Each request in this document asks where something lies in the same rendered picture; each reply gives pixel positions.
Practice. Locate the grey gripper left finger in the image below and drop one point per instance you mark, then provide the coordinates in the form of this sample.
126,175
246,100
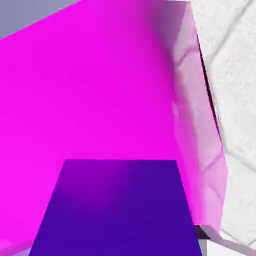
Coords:
23,253

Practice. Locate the small blue cube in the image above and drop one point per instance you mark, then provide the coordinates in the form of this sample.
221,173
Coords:
120,210

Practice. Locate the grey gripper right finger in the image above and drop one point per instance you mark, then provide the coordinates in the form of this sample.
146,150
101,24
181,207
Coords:
216,246

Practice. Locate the large magenta box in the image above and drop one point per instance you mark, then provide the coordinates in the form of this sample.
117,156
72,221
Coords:
90,90

